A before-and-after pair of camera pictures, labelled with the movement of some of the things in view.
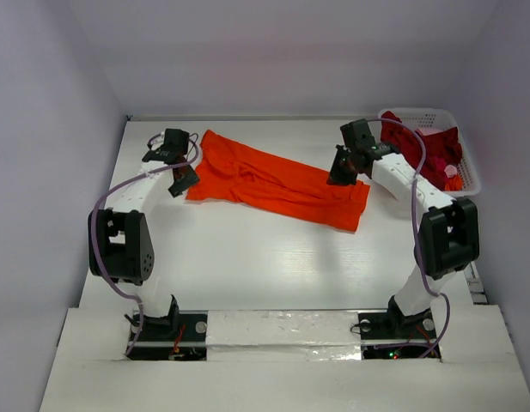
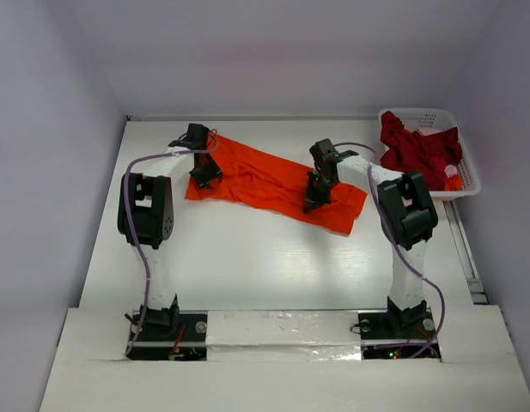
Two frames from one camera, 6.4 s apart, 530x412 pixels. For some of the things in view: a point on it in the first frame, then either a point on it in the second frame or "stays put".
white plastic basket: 423,118 stays put
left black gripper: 189,181 -> 204,181
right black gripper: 344,167 -> 321,183
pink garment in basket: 450,170 stays put
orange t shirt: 230,175 stays put
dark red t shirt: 442,148 stays put
